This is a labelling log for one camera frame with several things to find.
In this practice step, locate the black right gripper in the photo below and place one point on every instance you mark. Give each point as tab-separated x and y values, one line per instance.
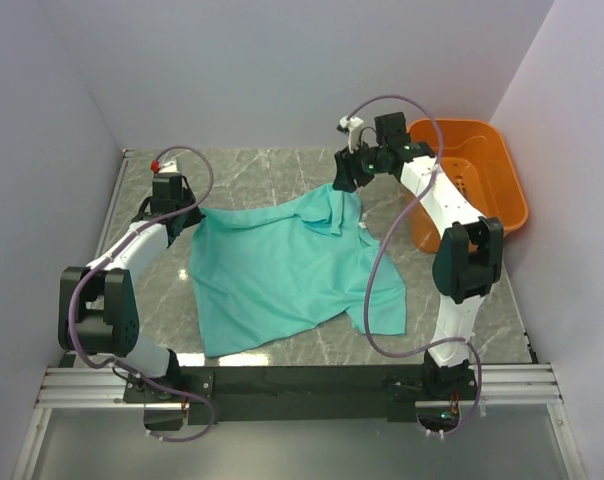
346	170

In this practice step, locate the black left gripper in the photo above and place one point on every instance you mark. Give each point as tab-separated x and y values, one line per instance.
195	217

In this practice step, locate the teal t shirt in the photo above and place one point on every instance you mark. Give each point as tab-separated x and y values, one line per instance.
266	274

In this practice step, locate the orange plastic basket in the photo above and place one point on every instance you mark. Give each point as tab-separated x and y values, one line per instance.
477	161

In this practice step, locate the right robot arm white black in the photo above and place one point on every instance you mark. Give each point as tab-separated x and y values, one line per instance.
468	261

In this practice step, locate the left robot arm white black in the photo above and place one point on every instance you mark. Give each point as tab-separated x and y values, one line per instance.
101	294

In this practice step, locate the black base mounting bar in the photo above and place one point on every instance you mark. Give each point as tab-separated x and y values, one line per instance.
270	393

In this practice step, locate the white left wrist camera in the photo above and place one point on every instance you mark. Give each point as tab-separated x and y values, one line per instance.
160	167

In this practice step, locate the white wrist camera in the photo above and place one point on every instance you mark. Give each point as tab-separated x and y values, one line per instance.
160	167
352	127

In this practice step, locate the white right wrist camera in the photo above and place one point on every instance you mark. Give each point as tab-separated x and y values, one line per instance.
352	127

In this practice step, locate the aluminium frame rail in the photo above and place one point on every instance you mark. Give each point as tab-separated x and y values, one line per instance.
498	384

